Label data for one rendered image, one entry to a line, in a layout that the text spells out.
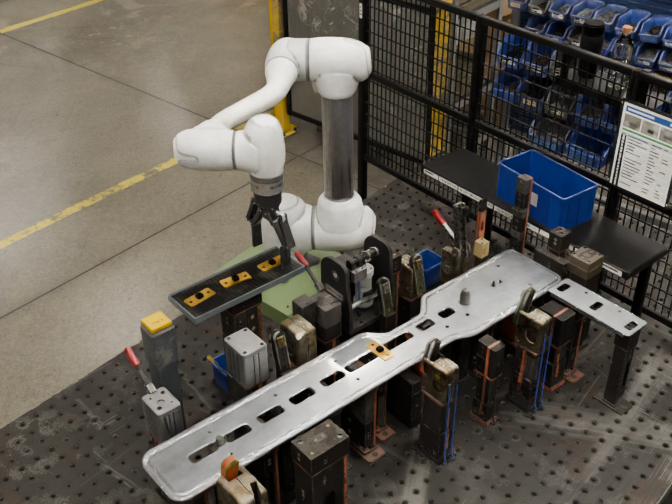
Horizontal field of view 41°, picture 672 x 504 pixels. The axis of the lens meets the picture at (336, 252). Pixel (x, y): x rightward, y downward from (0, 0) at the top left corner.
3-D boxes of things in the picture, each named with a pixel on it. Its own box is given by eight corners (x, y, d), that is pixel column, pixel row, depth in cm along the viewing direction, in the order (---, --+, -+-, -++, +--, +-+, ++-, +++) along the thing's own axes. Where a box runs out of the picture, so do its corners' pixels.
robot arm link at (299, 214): (265, 235, 325) (260, 185, 312) (315, 235, 324) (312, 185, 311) (260, 263, 312) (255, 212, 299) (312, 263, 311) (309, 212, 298)
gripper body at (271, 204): (247, 188, 240) (249, 217, 246) (265, 200, 235) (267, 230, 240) (269, 179, 244) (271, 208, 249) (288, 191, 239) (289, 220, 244)
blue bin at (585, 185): (558, 234, 288) (563, 199, 281) (494, 194, 309) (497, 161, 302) (593, 218, 296) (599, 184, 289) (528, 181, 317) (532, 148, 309)
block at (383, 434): (382, 442, 259) (384, 367, 242) (353, 417, 267) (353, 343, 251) (396, 433, 261) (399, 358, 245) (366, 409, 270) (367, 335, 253)
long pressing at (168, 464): (183, 514, 202) (182, 510, 201) (134, 457, 216) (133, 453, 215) (566, 280, 275) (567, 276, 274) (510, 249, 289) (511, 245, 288)
